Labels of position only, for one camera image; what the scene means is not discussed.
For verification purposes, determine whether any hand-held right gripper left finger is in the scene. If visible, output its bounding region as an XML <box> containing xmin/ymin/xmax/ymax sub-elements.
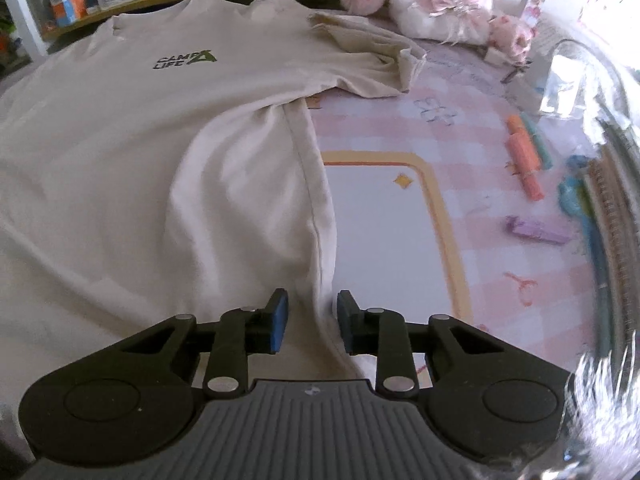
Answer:
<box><xmin>117</xmin><ymin>288</ymin><xmax>290</xmax><ymax>401</ymax></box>

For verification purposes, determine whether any small pink plush toy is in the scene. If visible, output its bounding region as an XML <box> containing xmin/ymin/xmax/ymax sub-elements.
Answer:
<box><xmin>487</xmin><ymin>12</ymin><xmax>533</xmax><ymax>66</ymax></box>

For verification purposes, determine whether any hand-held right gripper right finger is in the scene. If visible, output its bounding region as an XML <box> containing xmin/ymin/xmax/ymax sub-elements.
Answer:
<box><xmin>336</xmin><ymin>290</ymin><xmax>506</xmax><ymax>401</ymax></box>

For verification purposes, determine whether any pink plaid mat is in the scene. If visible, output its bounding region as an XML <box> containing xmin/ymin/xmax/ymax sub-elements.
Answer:
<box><xmin>300</xmin><ymin>10</ymin><xmax>616</xmax><ymax>391</ymax></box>

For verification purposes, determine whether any white shelf post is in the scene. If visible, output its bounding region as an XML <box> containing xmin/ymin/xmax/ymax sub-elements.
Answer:
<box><xmin>0</xmin><ymin>0</ymin><xmax>51</xmax><ymax>61</ymax></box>

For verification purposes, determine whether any stack of spiral notebooks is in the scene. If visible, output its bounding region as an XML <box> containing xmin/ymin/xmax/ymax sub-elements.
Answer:
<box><xmin>580</xmin><ymin>115</ymin><xmax>640</xmax><ymax>341</ymax></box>

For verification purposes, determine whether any teal marker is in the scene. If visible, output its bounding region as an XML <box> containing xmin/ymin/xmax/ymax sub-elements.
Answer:
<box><xmin>520</xmin><ymin>112</ymin><xmax>553</xmax><ymax>171</ymax></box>

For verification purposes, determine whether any purple clip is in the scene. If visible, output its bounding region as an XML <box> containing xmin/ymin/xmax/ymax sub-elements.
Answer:
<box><xmin>505</xmin><ymin>216</ymin><xmax>571</xmax><ymax>246</ymax></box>

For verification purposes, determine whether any beige t-shirt green print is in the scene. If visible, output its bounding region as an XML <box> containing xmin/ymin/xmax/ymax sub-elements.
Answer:
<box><xmin>0</xmin><ymin>0</ymin><xmax>428</xmax><ymax>411</ymax></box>

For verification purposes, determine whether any white pink plush toy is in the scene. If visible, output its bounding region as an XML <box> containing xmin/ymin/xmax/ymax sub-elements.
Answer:
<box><xmin>389</xmin><ymin>0</ymin><xmax>496</xmax><ymax>43</ymax></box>

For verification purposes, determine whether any clear plastic bag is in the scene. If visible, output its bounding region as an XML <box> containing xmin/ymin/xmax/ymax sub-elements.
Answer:
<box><xmin>537</xmin><ymin>35</ymin><xmax>640</xmax><ymax>126</ymax></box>

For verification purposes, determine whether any orange marker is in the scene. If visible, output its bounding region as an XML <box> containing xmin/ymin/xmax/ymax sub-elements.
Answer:
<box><xmin>505</xmin><ymin>115</ymin><xmax>546</xmax><ymax>201</ymax></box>

